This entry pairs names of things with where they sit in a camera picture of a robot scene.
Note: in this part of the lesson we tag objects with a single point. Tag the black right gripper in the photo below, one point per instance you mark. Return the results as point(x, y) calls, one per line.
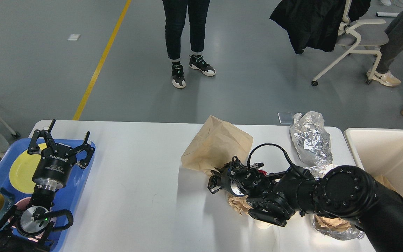
point(222, 179)

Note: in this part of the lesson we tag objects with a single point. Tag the upright white paper cup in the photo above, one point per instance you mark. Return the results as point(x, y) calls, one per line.
point(261, 224)

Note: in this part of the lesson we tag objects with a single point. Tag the yellow plastic plate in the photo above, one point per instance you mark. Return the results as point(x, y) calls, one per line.
point(22, 168)

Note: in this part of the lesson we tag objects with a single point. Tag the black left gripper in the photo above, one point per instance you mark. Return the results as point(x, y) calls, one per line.
point(54, 168)

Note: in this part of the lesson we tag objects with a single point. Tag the black jacket on chair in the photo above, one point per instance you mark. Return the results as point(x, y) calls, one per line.
point(310, 23)

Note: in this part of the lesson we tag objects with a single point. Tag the blue plastic tray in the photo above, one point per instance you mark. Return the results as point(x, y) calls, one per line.
point(66, 198)

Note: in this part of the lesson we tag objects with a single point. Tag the brown paper bag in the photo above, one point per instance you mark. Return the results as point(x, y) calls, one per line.
point(384, 181)
point(215, 145)

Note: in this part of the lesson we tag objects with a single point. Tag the pink ribbed mug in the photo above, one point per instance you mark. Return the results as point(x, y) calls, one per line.
point(22, 205)

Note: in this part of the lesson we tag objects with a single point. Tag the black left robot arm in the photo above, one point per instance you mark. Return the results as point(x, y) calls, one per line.
point(16, 226)

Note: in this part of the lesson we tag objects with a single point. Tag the crumpled brown paper ball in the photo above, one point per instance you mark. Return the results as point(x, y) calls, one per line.
point(239, 204)

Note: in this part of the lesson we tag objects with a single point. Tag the white plastic bin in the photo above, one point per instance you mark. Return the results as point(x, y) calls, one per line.
point(378, 152)

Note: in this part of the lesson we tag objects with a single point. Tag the foil bag with paper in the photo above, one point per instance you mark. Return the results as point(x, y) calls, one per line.
point(336, 228)

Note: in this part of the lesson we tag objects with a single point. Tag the crumpled aluminium foil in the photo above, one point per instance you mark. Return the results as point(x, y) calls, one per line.
point(310, 139)

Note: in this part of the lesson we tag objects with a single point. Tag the crushed red can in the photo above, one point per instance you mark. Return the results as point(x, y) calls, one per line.
point(262, 172)

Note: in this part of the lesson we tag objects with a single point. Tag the white office chair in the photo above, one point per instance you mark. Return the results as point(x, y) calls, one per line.
point(361, 36)

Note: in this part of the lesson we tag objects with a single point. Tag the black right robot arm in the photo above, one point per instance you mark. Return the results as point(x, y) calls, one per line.
point(346, 192)

